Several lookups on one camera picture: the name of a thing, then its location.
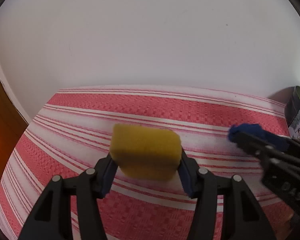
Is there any wooden door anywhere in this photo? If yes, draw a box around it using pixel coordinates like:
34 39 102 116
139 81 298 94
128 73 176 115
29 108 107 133
0 81 28 180

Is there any round metal cookie tin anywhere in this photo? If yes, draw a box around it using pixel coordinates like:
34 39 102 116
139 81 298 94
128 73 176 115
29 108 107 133
285 86 300 141

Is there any blue scrunchie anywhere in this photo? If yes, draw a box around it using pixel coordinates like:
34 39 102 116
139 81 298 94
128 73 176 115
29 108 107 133
228 124 264 142

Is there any yellow sponge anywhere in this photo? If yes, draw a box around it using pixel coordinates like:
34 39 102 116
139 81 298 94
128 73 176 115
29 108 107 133
109 124 182 181

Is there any red white striped cloth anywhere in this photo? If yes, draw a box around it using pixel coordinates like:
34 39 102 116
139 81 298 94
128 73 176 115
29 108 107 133
0 86 293 239

